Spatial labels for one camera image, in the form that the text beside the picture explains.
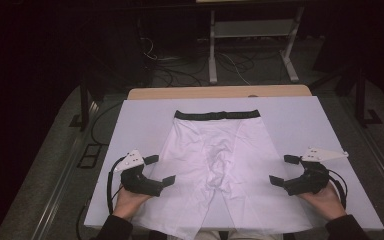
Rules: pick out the metal floor rail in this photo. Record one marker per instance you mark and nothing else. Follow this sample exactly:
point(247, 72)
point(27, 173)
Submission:
point(56, 200)
point(380, 160)

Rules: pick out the person's left hand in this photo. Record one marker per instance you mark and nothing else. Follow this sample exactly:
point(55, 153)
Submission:
point(128, 205)

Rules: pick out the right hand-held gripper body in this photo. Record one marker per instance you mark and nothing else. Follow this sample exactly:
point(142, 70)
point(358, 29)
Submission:
point(308, 181)

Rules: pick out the white metal stand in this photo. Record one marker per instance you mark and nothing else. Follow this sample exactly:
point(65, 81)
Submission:
point(253, 28)

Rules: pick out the white table mat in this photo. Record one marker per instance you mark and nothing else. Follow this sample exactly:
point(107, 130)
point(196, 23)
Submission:
point(140, 126)

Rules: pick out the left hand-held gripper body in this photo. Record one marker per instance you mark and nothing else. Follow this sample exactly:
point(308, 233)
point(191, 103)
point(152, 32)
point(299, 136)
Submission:
point(140, 185)

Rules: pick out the black floor outlet frame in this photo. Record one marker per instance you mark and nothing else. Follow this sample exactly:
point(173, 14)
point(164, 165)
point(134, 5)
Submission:
point(90, 156)

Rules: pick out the black metal stand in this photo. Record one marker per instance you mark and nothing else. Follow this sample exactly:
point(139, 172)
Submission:
point(85, 106)
point(360, 100)

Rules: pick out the person's right hand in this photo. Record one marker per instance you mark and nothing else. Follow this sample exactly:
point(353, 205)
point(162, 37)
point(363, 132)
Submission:
point(328, 203)

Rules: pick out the white pants with black waistband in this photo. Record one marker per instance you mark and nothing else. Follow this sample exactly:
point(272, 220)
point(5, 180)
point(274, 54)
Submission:
point(213, 143)

